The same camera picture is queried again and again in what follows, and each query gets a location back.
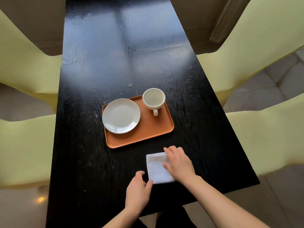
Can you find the person's left hand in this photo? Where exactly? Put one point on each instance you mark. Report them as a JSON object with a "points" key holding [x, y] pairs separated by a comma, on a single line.
{"points": [[136, 194]]}

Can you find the person's right hand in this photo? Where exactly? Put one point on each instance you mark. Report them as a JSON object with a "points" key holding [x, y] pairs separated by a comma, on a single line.
{"points": [[181, 166]]}

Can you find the person's right thumb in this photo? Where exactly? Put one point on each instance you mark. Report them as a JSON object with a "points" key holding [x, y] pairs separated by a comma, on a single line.
{"points": [[166, 166]]}

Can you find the person's left thumb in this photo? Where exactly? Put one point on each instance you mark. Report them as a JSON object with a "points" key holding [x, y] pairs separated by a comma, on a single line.
{"points": [[149, 185]]}

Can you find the white cloth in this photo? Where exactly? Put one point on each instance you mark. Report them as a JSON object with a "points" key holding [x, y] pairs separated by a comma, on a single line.
{"points": [[156, 169]]}

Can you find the person's right forearm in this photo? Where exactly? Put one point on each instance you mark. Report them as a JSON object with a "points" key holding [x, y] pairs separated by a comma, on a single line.
{"points": [[220, 206]]}

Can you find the person's left forearm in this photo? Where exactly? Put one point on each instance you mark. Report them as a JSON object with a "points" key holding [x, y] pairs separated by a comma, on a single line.
{"points": [[123, 219]]}

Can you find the person's dark trousers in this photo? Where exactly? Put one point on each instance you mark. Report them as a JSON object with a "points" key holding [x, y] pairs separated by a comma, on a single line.
{"points": [[171, 218]]}

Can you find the orange rectangular tray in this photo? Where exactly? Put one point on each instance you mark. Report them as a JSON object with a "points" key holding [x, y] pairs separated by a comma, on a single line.
{"points": [[152, 127]]}

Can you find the white round plate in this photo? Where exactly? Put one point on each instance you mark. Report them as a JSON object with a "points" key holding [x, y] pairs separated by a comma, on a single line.
{"points": [[121, 115]]}

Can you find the pale yellow chair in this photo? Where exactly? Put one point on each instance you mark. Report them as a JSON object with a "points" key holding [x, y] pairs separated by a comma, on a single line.
{"points": [[23, 151], [270, 135], [251, 45], [26, 66]]}

